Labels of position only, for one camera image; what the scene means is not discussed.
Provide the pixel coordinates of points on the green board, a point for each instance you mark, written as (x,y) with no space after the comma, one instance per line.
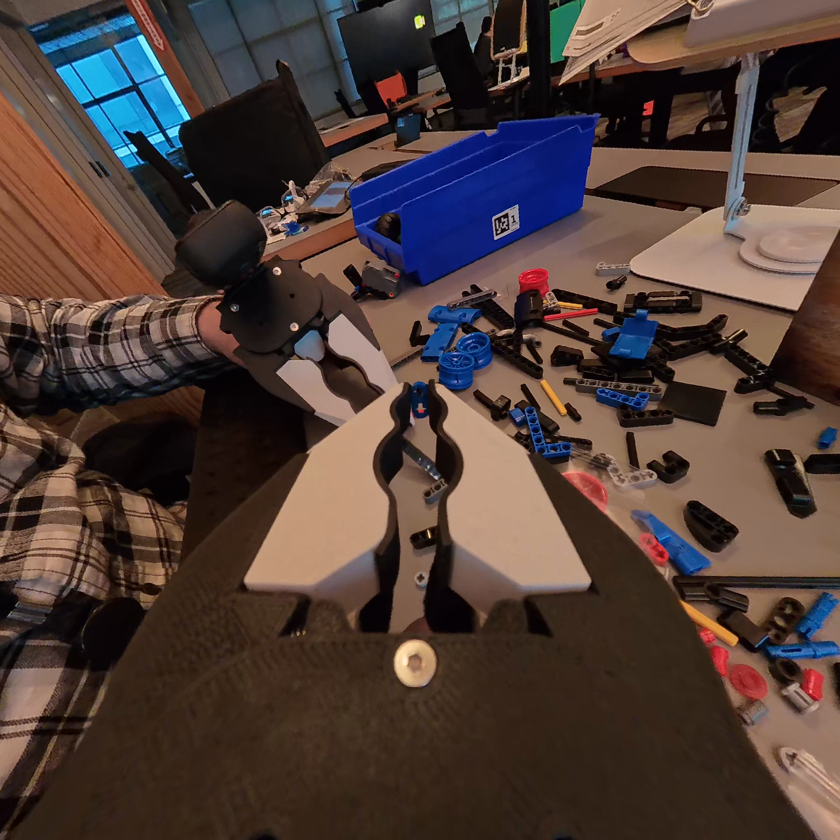
(565,29)

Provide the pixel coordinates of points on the small blue thin link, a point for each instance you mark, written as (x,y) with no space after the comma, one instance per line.
(420,397)

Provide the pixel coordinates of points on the blue plastic bin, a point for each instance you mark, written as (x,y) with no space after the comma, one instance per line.
(459,197)

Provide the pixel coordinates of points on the blue spoked toy wheel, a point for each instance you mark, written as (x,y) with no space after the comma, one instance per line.
(456,371)

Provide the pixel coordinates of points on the large paned window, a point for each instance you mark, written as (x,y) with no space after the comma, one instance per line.
(111,98)

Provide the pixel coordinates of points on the red axle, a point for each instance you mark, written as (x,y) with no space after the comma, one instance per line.
(571,315)

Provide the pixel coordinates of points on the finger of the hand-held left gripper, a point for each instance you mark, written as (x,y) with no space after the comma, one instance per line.
(308,387)
(358,348)

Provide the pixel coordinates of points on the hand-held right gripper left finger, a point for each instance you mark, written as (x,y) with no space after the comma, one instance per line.
(321,525)

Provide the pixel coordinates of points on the small grey tablet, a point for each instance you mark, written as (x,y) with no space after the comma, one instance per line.
(328,197)

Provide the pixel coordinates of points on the black two-hole link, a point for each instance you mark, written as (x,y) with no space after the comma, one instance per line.
(784,617)

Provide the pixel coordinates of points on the blue fender bracket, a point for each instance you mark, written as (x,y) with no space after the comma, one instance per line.
(630,338)

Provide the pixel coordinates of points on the short black three-hole beam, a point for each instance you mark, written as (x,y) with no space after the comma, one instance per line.
(722,596)

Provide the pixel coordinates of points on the black high-back chair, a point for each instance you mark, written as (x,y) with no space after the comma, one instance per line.
(256,144)

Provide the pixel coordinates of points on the black rectangular frame piece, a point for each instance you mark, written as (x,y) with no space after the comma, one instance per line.
(663,302)

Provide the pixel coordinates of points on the black wedge connector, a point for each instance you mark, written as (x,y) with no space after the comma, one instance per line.
(791,482)

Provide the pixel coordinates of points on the short yellow axle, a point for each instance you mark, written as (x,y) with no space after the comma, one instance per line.
(553,397)

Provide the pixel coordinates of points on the black curved panel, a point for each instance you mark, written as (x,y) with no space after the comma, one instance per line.
(528,308)

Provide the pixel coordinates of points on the light grey small L-beam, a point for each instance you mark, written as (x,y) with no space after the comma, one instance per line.
(613,268)

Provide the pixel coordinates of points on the black metal post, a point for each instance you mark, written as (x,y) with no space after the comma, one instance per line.
(538,59)

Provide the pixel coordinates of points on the instruction booklet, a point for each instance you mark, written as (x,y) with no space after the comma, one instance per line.
(610,33)

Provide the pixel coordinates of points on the orange chair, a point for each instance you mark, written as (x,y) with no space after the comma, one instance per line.
(392,88)

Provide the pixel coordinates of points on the grey toy motor block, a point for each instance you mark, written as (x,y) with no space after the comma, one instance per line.
(380,279)

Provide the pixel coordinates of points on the black toy set box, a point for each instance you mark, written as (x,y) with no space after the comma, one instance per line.
(814,328)

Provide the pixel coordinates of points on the grey seven-hole beam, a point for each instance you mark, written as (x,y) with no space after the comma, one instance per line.
(617,386)

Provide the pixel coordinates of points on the dark grey L-beam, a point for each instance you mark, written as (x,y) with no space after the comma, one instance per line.
(668,466)

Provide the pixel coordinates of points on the long yellow axle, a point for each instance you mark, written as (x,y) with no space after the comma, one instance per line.
(709,623)

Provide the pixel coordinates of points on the small blue L-beam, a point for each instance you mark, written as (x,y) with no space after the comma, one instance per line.
(623,397)

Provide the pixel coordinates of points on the black wall screen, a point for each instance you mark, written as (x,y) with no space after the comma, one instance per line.
(387,39)

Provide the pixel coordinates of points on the scattered red grey connectors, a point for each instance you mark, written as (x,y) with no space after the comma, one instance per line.
(748,682)

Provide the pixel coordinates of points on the blue curved slope piece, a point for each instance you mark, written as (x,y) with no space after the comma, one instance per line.
(676,544)

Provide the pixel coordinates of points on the short black axle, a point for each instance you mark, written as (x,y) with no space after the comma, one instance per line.
(632,449)

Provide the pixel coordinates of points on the black connector pin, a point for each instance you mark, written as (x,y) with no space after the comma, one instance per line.
(615,283)

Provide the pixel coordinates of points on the pile of black toy beams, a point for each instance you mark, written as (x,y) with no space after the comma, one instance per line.
(590,354)

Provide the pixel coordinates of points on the blue connector pin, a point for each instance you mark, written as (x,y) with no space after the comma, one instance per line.
(797,649)
(817,613)
(828,438)

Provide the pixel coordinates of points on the black T-shaped axle piece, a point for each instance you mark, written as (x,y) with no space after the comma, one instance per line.
(492,403)

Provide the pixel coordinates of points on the blue toy wheel hub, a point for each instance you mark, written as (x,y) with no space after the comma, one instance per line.
(474,349)

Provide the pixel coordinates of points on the black dimpled pad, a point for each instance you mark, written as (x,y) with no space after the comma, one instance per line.
(249,446)

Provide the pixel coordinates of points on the blue curved panel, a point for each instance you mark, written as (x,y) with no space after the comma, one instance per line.
(439,338)
(453,313)

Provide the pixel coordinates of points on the person's left hand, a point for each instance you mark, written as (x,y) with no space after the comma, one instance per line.
(213,328)

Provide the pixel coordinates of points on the small black curved piece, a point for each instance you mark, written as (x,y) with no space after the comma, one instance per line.
(741,628)

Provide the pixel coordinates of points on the person's plaid shirt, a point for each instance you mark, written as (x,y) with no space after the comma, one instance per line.
(65,525)

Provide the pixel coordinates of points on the light grey cross-hole L-beam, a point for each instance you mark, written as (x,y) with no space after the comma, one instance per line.
(633,476)

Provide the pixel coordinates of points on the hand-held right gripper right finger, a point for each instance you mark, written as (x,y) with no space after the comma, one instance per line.
(518,525)

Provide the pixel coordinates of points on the white booklet stand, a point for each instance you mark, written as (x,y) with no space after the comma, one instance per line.
(689,262)

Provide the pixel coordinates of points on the black flat square tile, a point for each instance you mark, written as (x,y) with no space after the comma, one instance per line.
(692,401)

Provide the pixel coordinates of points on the blue angled beam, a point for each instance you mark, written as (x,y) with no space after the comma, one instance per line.
(538,433)

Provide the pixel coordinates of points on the small red connector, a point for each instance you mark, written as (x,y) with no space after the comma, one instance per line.
(653,548)

